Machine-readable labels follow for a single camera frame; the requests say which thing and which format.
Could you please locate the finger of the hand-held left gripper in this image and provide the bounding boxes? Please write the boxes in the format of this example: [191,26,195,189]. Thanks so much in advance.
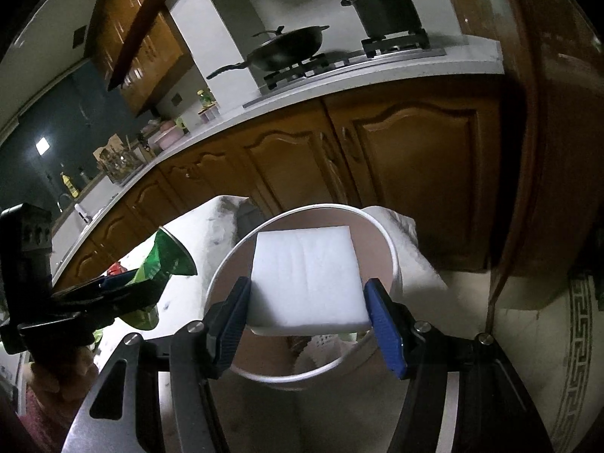
[53,280,166,328]
[51,274,142,299]

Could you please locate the black wok with lid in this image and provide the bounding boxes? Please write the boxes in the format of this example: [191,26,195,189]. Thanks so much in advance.
[206,25,330,81]

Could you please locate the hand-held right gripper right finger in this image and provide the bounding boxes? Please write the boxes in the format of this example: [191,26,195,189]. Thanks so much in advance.
[362,277,555,453]

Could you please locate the person's left forearm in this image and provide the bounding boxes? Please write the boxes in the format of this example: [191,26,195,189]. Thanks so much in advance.
[14,384,79,453]

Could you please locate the dark kitchen window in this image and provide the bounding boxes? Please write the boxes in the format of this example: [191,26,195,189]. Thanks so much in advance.
[0,59,142,232]

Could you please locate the white kitchen countertop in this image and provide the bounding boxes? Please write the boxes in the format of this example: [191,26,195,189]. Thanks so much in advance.
[45,38,505,288]

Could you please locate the group of condiment bottles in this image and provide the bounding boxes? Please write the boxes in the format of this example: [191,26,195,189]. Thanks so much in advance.
[196,89,220,123]

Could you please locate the gas stove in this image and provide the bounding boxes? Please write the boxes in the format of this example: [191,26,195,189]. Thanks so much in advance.
[242,27,447,108]

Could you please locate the wooden cabinets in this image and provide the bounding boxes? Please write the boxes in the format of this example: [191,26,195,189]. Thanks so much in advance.
[47,89,503,288]
[86,0,195,118]

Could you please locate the person's left hand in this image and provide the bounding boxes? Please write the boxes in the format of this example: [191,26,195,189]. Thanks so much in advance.
[26,337,100,418]

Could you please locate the wooden lower cabinets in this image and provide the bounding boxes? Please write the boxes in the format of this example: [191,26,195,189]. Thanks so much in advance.
[47,89,503,288]

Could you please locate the wide white foam block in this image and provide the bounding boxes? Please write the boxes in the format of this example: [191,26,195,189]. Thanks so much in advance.
[248,225,372,337]

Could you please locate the dish rack with utensils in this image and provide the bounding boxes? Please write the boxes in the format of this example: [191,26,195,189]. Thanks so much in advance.
[93,134,156,185]

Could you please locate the black stock pot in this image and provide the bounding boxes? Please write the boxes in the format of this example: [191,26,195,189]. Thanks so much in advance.
[341,0,424,39]

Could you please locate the tall wooden cabinet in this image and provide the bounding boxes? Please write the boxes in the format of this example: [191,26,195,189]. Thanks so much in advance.
[434,0,604,312]

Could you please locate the pink basin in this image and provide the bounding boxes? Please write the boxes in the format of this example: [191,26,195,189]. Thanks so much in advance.
[147,120,182,151]

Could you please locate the wooden upper cabinets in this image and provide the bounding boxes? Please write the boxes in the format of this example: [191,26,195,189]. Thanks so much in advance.
[86,0,195,118]

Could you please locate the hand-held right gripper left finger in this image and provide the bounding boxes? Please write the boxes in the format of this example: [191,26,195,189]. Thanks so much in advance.
[63,276,253,453]

